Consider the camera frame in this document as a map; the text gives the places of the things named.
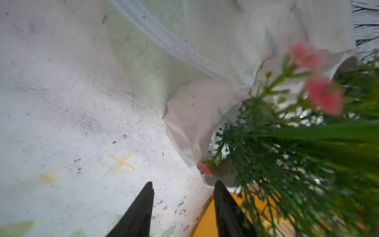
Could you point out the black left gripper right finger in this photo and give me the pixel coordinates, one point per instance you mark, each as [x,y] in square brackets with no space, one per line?
[231,221]

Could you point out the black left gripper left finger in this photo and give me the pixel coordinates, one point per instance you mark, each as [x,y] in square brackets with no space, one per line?
[136,222]

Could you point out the yellow plastic tray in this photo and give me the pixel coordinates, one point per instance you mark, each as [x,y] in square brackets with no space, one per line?
[207,225]

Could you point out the pink flower white pot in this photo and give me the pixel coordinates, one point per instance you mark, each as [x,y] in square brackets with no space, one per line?
[306,135]

